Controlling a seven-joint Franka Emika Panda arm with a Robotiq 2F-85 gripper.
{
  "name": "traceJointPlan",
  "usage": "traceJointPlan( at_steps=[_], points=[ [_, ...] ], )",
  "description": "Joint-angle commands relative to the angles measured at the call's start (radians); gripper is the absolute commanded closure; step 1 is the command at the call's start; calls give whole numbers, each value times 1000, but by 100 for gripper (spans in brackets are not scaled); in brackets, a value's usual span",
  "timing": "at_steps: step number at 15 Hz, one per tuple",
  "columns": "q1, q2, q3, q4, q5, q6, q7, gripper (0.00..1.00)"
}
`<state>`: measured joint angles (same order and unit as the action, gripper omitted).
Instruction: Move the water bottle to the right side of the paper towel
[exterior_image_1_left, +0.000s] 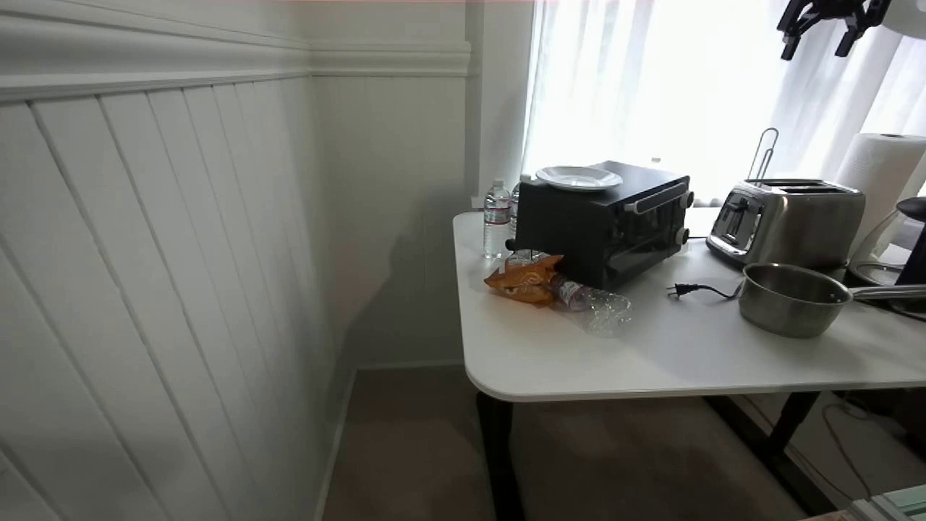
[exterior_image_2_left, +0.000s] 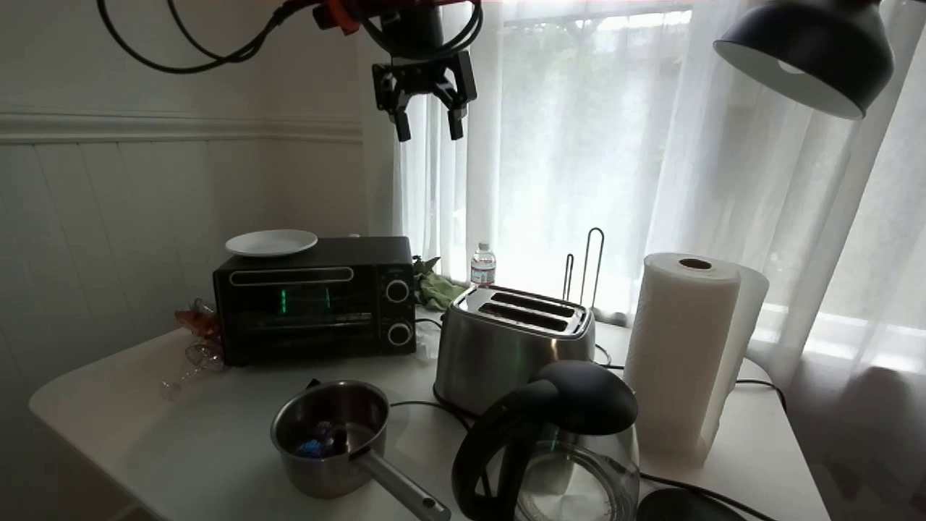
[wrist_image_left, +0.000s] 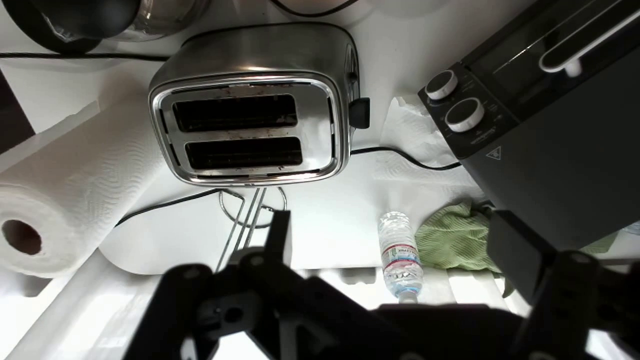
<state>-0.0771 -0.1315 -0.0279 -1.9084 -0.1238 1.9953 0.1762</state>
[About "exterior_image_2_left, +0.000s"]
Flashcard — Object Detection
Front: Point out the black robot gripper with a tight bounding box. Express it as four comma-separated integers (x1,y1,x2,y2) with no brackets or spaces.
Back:
371,46,481,146

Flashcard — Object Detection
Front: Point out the clear plastic water bottle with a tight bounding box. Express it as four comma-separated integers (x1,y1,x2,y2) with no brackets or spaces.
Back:
470,241,500,289

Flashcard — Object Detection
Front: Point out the white paper towel roll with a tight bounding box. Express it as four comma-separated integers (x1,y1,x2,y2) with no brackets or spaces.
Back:
621,248,773,464

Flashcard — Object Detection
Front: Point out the green cloth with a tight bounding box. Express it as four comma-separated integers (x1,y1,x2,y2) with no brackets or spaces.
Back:
412,251,471,315

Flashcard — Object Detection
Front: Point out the white sheer curtain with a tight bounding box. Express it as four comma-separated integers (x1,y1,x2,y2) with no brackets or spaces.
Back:
387,0,926,381

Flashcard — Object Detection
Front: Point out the white round plate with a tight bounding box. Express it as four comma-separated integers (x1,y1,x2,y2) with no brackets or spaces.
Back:
222,227,322,261

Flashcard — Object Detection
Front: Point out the black toaster oven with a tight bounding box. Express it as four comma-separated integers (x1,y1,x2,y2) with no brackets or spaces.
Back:
212,234,422,368

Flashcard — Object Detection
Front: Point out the stainless steel two-slot toaster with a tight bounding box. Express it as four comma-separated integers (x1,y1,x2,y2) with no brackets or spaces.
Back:
432,280,600,421

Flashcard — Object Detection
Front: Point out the small red orange object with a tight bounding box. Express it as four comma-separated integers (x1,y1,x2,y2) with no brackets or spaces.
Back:
174,296,222,342

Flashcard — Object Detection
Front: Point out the black glass electric kettle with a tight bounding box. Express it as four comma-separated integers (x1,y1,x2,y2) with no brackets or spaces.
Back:
449,358,645,521

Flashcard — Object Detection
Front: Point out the clear glass object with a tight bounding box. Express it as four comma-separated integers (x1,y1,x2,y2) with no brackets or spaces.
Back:
156,335,232,395

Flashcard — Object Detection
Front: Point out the small blue object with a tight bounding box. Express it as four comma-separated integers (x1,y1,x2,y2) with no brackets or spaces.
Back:
294,432,336,460

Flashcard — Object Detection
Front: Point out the stainless steel saucepan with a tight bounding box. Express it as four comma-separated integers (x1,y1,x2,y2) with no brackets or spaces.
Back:
267,377,455,521

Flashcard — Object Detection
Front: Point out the black dome lamp shade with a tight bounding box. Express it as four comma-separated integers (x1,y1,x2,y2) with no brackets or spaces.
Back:
713,0,898,122

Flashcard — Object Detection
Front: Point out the black round kettle base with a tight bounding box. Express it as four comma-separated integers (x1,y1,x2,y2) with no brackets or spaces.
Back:
635,486,747,521

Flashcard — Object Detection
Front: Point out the metal wire stand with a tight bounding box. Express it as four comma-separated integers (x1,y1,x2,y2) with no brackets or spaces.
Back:
558,224,611,318

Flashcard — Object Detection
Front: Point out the black toaster power cable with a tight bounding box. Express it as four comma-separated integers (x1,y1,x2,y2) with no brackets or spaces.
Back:
387,396,477,428

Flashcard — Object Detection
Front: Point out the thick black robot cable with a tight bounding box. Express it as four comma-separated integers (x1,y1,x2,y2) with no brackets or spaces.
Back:
93,0,336,78

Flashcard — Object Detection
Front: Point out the black cable behind towel roll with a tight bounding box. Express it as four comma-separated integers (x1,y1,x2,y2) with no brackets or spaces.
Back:
736,374,791,415

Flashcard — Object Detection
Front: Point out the black kettle base cable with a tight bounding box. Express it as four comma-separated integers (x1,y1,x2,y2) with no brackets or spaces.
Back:
640,470,776,521

